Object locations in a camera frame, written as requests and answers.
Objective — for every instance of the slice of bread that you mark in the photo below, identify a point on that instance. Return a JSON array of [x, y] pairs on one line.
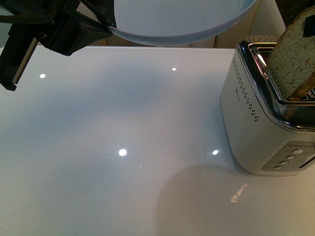
[[291, 63]]

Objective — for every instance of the chrome and cream toaster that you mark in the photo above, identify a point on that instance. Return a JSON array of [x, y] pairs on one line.
[[267, 134]]

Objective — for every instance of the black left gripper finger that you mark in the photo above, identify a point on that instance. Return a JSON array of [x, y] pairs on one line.
[[103, 10]]

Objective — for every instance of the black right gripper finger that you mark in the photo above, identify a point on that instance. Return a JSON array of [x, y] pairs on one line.
[[309, 27]]

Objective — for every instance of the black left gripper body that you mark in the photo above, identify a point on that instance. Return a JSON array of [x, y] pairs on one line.
[[63, 26]]

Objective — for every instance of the light blue plate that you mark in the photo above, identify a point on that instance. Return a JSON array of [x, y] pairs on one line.
[[176, 22]]

